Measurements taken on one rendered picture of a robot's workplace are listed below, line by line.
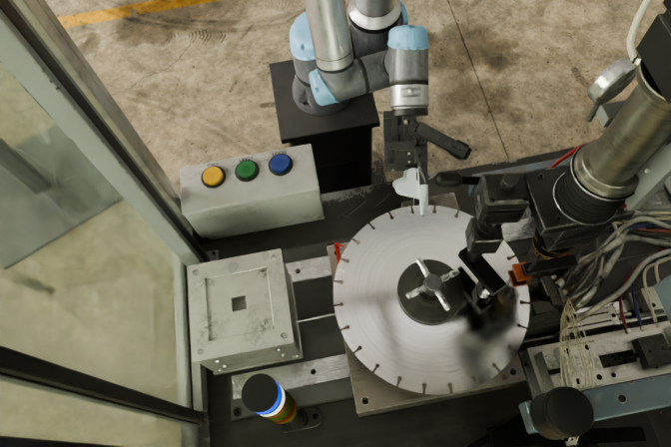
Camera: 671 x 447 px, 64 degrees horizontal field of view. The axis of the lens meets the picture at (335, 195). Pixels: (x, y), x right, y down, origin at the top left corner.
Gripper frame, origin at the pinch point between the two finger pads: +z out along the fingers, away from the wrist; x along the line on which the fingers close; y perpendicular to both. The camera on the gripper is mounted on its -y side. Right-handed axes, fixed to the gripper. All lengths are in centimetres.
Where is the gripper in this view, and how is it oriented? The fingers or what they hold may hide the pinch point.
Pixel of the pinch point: (421, 212)
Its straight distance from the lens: 106.1
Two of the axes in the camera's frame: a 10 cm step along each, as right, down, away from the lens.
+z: 0.3, 10.0, 0.9
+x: -0.7, 0.9, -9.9
